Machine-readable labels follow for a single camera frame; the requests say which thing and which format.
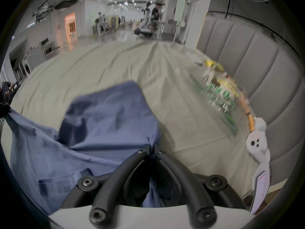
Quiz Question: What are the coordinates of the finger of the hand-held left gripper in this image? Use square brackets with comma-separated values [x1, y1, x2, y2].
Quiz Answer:
[0, 82, 15, 119]

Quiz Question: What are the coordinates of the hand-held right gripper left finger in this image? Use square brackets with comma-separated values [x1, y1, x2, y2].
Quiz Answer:
[62, 144, 151, 228]

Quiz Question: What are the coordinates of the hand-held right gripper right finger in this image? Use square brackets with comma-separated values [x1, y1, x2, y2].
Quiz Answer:
[154, 144, 248, 227]

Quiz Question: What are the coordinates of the dark blue shirt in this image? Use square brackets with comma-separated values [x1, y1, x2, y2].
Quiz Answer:
[5, 81, 189, 215]

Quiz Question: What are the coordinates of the white washing machine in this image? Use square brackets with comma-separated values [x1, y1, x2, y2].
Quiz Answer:
[21, 59, 33, 78]

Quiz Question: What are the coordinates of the phone in pale case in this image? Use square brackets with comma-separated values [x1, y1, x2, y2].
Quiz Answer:
[250, 162, 272, 215]

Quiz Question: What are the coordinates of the clear bag of snacks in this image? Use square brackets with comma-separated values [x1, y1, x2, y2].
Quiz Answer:
[189, 60, 254, 136]

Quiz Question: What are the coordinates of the bed with beige sheet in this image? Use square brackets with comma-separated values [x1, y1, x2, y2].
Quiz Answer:
[1, 41, 260, 200]

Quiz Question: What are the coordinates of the white card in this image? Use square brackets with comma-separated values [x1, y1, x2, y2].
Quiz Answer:
[186, 52, 203, 65]

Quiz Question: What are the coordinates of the grey padded headboard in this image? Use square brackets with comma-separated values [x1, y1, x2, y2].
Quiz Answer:
[197, 16, 305, 190]

